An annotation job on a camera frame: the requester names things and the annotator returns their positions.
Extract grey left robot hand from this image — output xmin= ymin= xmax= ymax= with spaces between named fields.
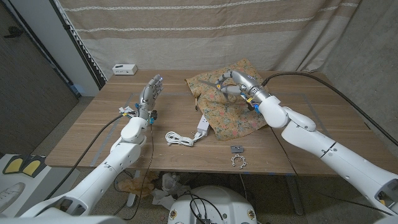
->
xmin=136 ymin=74 xmax=165 ymax=121

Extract black door handle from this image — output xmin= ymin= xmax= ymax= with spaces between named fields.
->
xmin=3 ymin=26 xmax=23 ymax=39

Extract crumpled brown paper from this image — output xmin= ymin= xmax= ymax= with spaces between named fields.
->
xmin=117 ymin=170 xmax=159 ymax=198

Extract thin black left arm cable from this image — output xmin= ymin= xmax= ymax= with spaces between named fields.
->
xmin=113 ymin=123 xmax=155 ymax=222

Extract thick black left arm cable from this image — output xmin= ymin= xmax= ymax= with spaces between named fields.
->
xmin=45 ymin=113 xmax=125 ymax=200

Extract crumpled white paper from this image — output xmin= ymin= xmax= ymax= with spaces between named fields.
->
xmin=151 ymin=172 xmax=192 ymax=211

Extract white power strip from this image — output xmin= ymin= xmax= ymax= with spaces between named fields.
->
xmin=197 ymin=114 xmax=211 ymax=138

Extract white floor platform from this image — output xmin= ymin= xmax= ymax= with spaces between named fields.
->
xmin=0 ymin=154 xmax=81 ymax=218

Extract black frame with zigzag trim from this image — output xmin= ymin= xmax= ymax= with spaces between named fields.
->
xmin=49 ymin=0 xmax=108 ymax=90

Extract white outlet box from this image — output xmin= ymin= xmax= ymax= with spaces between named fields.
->
xmin=112 ymin=63 xmax=138 ymax=76

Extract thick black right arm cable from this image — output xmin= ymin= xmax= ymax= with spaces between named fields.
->
xmin=261 ymin=72 xmax=398 ymax=147

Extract metal ring bracket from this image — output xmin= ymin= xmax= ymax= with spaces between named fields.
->
xmin=231 ymin=154 xmax=247 ymax=169

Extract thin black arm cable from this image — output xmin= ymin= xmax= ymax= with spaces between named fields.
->
xmin=270 ymin=127 xmax=394 ymax=217
xmin=113 ymin=123 xmax=155 ymax=222

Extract floral patterned cloth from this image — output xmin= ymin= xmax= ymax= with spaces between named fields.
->
xmin=185 ymin=57 xmax=271 ymax=141

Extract yellow black foot pedal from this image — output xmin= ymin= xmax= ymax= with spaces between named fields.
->
xmin=21 ymin=155 xmax=47 ymax=179
xmin=2 ymin=155 xmax=25 ymax=175

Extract grey yellow scissors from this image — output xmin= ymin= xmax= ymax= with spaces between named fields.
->
xmin=197 ymin=79 xmax=233 ymax=103

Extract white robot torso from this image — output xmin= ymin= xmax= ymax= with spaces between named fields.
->
xmin=167 ymin=185 xmax=258 ymax=224

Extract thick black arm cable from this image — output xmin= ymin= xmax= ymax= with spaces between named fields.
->
xmin=45 ymin=113 xmax=125 ymax=200
xmin=261 ymin=72 xmax=398 ymax=147

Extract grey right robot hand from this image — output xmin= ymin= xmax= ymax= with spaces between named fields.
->
xmin=216 ymin=70 xmax=271 ymax=105

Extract white coiled power cord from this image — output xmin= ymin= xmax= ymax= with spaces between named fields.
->
xmin=164 ymin=130 xmax=200 ymax=147

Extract white shoe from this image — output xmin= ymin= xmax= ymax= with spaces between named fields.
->
xmin=0 ymin=182 xmax=25 ymax=213

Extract grey fabric curtain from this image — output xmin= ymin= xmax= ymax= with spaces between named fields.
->
xmin=298 ymin=0 xmax=398 ymax=150

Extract dark grey door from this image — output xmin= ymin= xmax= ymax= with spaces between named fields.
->
xmin=0 ymin=0 xmax=80 ymax=156

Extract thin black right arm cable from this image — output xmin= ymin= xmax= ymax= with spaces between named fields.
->
xmin=270 ymin=127 xmax=394 ymax=217

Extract black looped torso cable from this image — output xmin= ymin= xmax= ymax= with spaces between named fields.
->
xmin=185 ymin=191 xmax=225 ymax=224

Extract white table leg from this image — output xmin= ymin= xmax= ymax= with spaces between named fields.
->
xmin=126 ymin=170 xmax=141 ymax=208

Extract beige striped curtain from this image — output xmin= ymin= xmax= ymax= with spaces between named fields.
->
xmin=57 ymin=0 xmax=363 ymax=80

